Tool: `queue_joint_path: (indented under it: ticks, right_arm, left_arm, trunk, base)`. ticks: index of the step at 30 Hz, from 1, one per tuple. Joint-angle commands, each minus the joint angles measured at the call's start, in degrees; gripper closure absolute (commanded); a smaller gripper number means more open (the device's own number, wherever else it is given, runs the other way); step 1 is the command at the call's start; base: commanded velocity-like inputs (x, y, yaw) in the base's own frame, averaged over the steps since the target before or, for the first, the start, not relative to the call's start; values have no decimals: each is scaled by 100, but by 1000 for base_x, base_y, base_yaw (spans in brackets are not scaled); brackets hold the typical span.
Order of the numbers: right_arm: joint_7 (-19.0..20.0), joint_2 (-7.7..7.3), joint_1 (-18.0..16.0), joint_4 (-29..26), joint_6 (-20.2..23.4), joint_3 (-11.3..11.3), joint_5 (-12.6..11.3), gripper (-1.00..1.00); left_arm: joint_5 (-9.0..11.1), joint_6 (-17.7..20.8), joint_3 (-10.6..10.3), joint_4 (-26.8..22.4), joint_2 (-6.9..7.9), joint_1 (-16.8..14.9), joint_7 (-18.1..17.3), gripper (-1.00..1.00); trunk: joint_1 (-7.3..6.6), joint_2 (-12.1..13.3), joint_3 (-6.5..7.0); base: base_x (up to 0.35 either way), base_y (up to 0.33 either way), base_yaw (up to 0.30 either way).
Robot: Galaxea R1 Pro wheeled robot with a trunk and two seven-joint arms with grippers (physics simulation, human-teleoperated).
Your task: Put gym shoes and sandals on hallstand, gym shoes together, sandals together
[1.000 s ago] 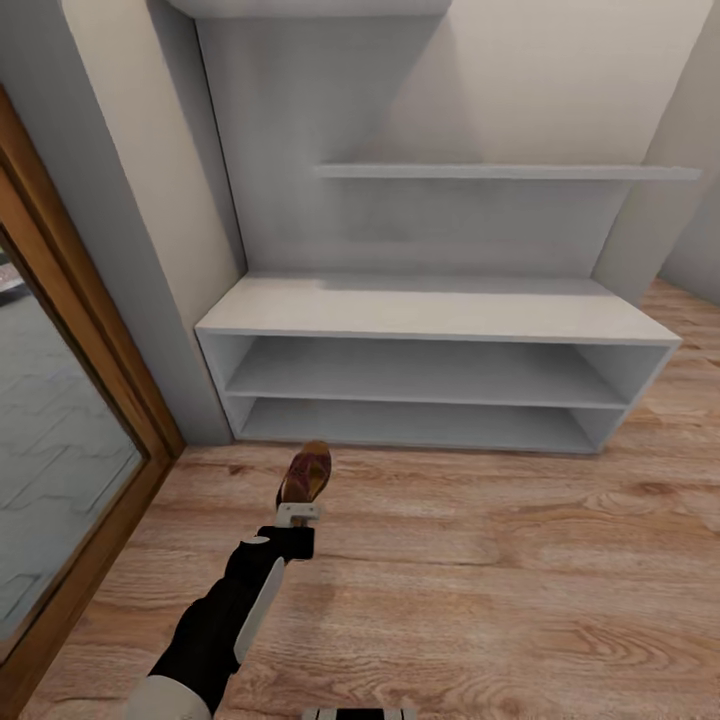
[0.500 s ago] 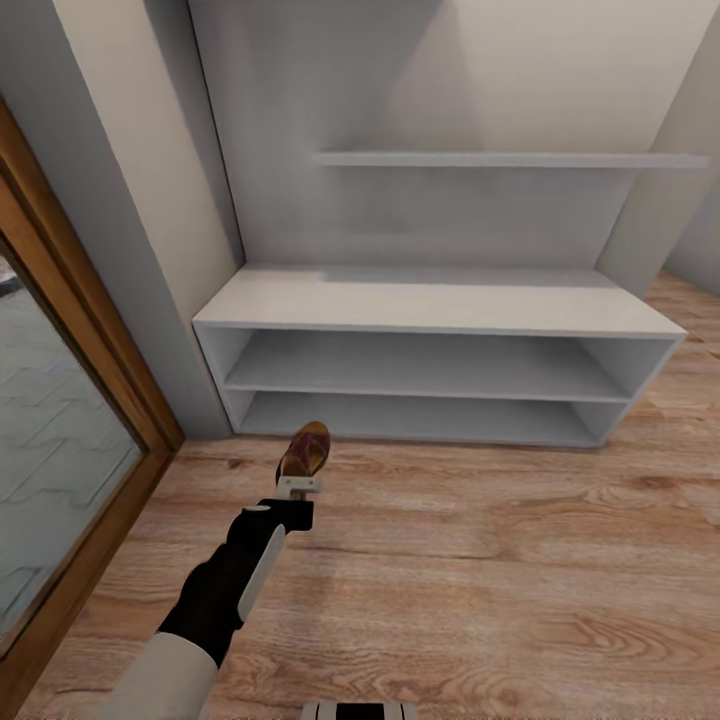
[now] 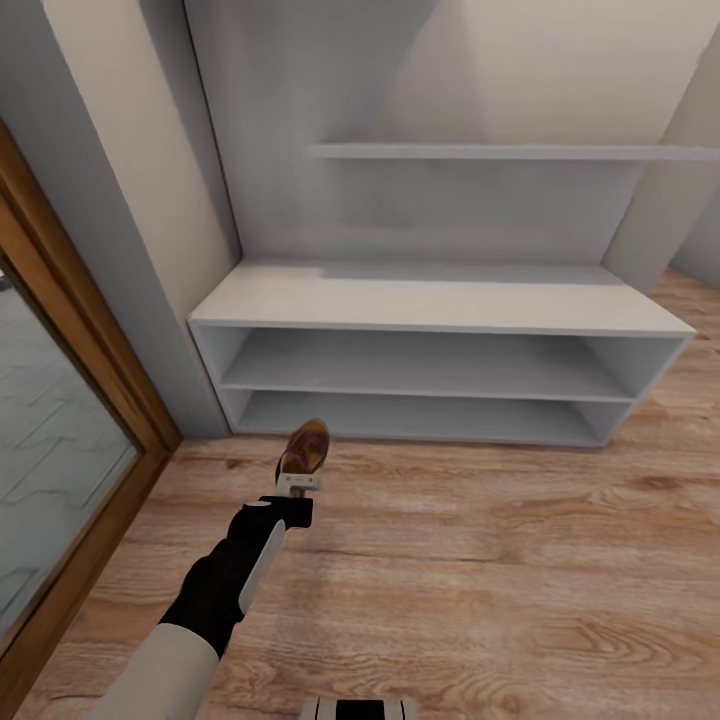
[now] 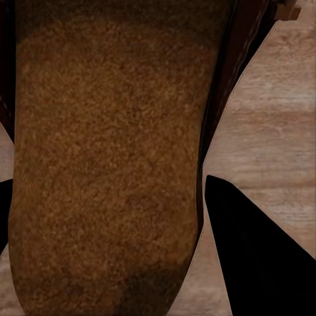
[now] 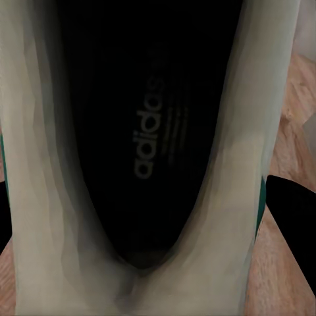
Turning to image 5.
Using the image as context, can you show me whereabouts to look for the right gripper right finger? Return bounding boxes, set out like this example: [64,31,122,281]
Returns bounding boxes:
[265,175,316,296]

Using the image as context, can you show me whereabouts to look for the gym shoe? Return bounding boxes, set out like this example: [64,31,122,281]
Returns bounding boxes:
[0,0,300,316]

